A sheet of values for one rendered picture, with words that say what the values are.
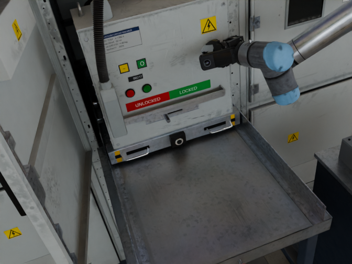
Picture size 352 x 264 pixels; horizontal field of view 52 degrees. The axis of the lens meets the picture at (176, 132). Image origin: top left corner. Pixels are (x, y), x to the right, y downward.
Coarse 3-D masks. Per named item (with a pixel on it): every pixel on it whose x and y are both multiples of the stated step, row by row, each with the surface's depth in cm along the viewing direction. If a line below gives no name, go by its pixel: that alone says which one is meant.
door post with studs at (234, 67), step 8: (232, 0) 132; (232, 8) 134; (232, 16) 135; (232, 24) 137; (232, 32) 139; (232, 64) 148; (232, 72) 150; (232, 80) 152; (232, 88) 155; (232, 96) 157
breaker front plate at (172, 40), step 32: (224, 0) 115; (160, 32) 114; (192, 32) 118; (224, 32) 122; (128, 64) 117; (160, 64) 121; (192, 64) 125; (192, 96) 132; (224, 96) 137; (128, 128) 131; (160, 128) 136
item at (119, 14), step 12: (120, 0) 123; (132, 0) 122; (144, 0) 120; (156, 0) 118; (168, 0) 117; (180, 0) 115; (192, 0) 113; (204, 0) 113; (72, 12) 120; (84, 12) 118; (120, 12) 114; (132, 12) 112; (144, 12) 110; (156, 12) 110; (228, 12) 118; (84, 24) 109; (108, 24) 108; (108, 132) 129
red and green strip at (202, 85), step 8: (208, 80) 130; (184, 88) 129; (192, 88) 130; (200, 88) 131; (152, 96) 127; (160, 96) 128; (168, 96) 129; (176, 96) 130; (128, 104) 125; (136, 104) 126; (144, 104) 127; (152, 104) 129
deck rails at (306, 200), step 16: (240, 112) 144; (240, 128) 146; (256, 144) 137; (272, 160) 128; (112, 176) 134; (288, 176) 120; (288, 192) 117; (304, 192) 112; (128, 208) 121; (304, 208) 111; (320, 208) 106; (128, 224) 115; (144, 256) 106
